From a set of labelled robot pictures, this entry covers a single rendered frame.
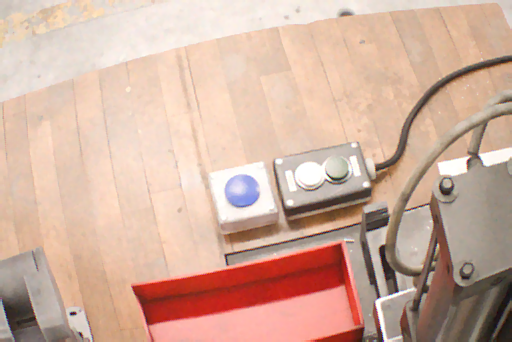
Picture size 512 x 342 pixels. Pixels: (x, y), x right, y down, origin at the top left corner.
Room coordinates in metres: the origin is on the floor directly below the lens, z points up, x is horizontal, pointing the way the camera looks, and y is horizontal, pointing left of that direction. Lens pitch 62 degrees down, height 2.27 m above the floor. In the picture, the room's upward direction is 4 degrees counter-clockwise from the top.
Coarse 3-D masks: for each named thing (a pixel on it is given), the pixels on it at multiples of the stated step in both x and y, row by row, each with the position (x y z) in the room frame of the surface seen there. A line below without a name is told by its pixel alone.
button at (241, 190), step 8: (232, 176) 0.70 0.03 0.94; (240, 176) 0.70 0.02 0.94; (248, 176) 0.70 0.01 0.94; (232, 184) 0.69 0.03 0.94; (240, 184) 0.69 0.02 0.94; (248, 184) 0.68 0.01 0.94; (256, 184) 0.68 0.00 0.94; (232, 192) 0.68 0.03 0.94; (240, 192) 0.68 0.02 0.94; (248, 192) 0.67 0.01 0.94; (256, 192) 0.67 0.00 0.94; (232, 200) 0.67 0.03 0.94; (240, 200) 0.67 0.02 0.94; (248, 200) 0.66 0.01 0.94; (256, 200) 0.67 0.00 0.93
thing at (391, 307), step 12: (384, 300) 0.44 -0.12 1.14; (396, 300) 0.44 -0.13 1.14; (408, 300) 0.43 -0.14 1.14; (372, 312) 0.44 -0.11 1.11; (384, 312) 0.42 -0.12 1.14; (396, 312) 0.42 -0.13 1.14; (384, 324) 0.41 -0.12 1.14; (396, 324) 0.41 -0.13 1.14; (384, 336) 0.40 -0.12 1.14; (396, 336) 0.39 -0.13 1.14
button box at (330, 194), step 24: (456, 72) 0.84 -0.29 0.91; (408, 120) 0.77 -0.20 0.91; (288, 168) 0.70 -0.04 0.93; (360, 168) 0.70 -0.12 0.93; (384, 168) 0.70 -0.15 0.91; (288, 192) 0.67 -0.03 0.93; (312, 192) 0.67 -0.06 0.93; (336, 192) 0.67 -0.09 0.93; (360, 192) 0.67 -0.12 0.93; (288, 216) 0.65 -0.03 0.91
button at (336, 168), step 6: (336, 156) 0.71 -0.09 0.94; (330, 162) 0.70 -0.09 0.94; (336, 162) 0.70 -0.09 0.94; (342, 162) 0.70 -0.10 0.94; (330, 168) 0.70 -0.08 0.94; (336, 168) 0.70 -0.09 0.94; (342, 168) 0.69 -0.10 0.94; (348, 168) 0.69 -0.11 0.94; (330, 174) 0.69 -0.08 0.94; (336, 174) 0.69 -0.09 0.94; (342, 174) 0.69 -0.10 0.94
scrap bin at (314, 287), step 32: (288, 256) 0.58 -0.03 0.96; (320, 256) 0.59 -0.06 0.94; (160, 288) 0.56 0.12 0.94; (192, 288) 0.56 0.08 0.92; (224, 288) 0.57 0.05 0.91; (256, 288) 0.57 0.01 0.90; (288, 288) 0.56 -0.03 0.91; (320, 288) 0.56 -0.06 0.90; (352, 288) 0.53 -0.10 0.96; (160, 320) 0.53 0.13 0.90; (192, 320) 0.53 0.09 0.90; (224, 320) 0.53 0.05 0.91; (256, 320) 0.52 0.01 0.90; (288, 320) 0.52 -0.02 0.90; (320, 320) 0.51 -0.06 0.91; (352, 320) 0.51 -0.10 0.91
